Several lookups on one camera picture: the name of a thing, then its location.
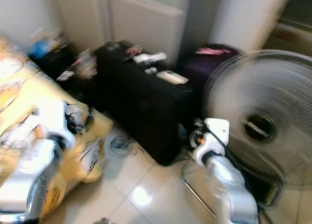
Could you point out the yellow egg cartoon blanket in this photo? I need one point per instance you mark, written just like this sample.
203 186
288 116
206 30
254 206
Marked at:
24 87

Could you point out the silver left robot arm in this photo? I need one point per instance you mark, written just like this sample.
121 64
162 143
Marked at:
24 185

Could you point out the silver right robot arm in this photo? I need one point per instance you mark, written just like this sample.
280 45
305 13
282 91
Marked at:
231 190

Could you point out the large black suitcase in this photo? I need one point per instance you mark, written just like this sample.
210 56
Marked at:
141 107

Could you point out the white oblong luggage tag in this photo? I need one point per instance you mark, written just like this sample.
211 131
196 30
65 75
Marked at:
173 77

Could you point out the black bag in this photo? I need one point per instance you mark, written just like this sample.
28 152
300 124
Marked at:
53 63

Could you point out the dark purple suitcase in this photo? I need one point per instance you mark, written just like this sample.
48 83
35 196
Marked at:
204 70

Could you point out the small blue object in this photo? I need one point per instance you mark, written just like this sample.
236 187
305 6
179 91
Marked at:
40 49

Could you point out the grey standing fan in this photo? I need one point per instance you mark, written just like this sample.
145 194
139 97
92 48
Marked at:
258 87

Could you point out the white paper slip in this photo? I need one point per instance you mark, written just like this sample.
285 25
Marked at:
150 58

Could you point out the white panel door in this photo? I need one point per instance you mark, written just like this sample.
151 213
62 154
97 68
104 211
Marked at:
141 19

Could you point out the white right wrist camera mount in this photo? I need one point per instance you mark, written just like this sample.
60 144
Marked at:
214 138

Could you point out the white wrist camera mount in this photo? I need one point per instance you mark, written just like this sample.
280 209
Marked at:
51 117
214 138

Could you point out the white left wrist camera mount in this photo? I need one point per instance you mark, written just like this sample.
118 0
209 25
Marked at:
51 117

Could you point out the chrome tube frame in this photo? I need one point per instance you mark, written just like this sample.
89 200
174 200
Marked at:
197 194

